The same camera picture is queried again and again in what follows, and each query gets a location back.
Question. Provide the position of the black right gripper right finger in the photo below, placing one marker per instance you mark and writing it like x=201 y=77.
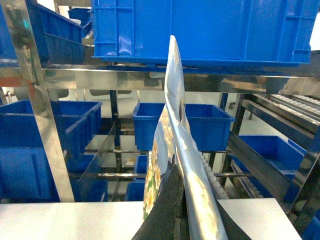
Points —
x=233 y=231

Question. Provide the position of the blue bin upper shelf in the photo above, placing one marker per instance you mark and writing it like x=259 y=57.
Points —
x=209 y=33

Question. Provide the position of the blue bin shelf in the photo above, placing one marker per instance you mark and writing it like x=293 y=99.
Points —
x=209 y=33
x=209 y=125

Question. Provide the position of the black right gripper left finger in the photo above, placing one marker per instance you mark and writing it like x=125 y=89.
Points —
x=166 y=220

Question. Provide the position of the flower gift bag light blue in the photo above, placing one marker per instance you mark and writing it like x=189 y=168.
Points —
x=173 y=145

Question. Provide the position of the steel rack upright post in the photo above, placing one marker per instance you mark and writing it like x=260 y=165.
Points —
x=44 y=101

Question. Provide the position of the blue bin middle shelf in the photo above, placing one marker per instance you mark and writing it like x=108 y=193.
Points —
x=209 y=125

